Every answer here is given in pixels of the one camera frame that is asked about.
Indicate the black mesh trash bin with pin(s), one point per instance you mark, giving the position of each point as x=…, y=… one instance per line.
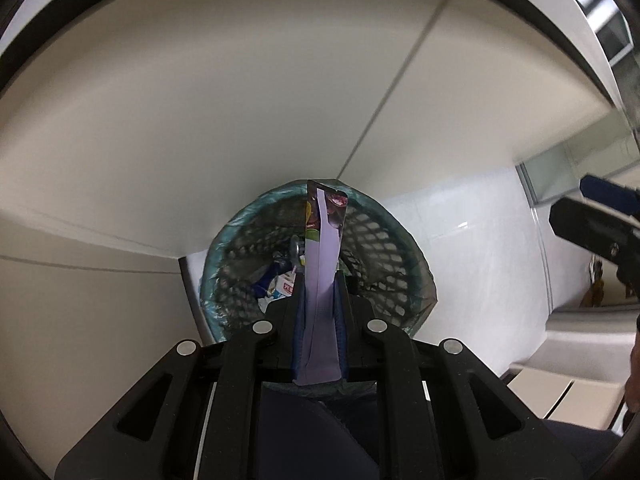
x=385, y=260

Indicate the purple snack wrapper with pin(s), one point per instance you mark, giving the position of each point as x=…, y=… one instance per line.
x=320, y=270

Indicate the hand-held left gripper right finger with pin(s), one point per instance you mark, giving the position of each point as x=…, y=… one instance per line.
x=342, y=310

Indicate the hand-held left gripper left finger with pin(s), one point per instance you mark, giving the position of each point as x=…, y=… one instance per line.
x=298, y=310

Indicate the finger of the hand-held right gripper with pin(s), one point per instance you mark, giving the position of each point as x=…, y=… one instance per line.
x=607, y=192
x=595, y=227

